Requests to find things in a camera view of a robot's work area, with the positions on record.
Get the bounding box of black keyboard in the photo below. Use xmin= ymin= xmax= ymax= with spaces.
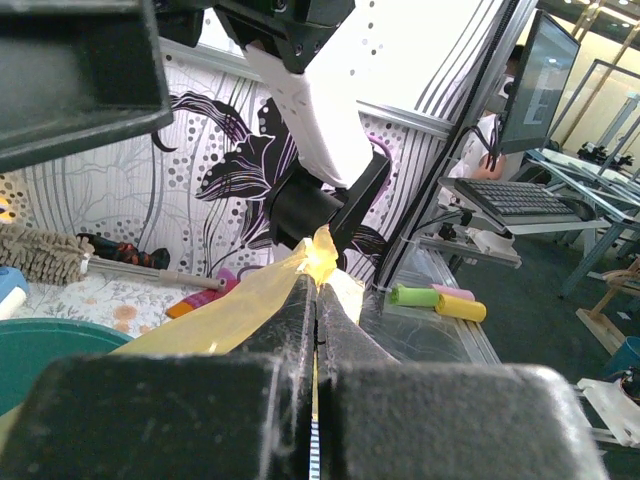
xmin=452 ymin=178 xmax=597 ymax=225

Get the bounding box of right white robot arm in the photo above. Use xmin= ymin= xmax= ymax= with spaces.
xmin=1 ymin=1 xmax=390 ymax=250

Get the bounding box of yellow bag roll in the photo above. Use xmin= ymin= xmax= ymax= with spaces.
xmin=435 ymin=294 xmax=487 ymax=323

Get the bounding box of computer monitor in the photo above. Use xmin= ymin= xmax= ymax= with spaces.
xmin=499 ymin=10 xmax=580 ymax=155

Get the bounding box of green bag roll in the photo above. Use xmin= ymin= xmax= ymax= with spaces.
xmin=390 ymin=284 xmax=440 ymax=308

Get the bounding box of yellow plastic trash bag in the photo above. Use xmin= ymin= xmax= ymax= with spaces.
xmin=1 ymin=228 xmax=364 ymax=452

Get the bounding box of yellow plush duck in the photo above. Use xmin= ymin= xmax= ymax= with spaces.
xmin=0 ymin=198 xmax=15 ymax=224

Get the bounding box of teal plastic trash bin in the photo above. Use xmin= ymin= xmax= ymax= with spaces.
xmin=1 ymin=318 xmax=133 ymax=414

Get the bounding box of pink bag roll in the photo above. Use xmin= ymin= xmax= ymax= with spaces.
xmin=430 ymin=284 xmax=476 ymax=301

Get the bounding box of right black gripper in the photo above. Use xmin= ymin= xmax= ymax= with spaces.
xmin=1 ymin=1 xmax=173 ymax=172

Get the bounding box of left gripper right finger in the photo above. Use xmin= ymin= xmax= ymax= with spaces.
xmin=316 ymin=285 xmax=607 ymax=479

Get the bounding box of person in white shirt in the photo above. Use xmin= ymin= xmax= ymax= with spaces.
xmin=447 ymin=44 xmax=526 ymax=181

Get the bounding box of light blue squeegee tool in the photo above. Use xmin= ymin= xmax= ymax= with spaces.
xmin=0 ymin=266 xmax=29 ymax=320

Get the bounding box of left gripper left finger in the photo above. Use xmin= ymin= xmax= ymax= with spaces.
xmin=1 ymin=276 xmax=316 ymax=479

